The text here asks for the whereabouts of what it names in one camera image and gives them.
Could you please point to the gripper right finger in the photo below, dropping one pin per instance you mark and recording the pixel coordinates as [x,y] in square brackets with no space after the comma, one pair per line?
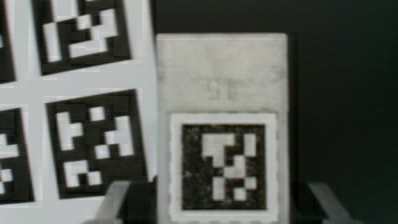
[319,209]

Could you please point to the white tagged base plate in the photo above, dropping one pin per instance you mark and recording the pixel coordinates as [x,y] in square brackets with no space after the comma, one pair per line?
[78,112]

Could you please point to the white table leg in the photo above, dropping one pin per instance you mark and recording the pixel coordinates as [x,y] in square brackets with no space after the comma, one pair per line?
[222,149]

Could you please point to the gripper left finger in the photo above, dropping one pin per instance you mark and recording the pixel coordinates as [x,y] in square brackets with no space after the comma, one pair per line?
[128,205]

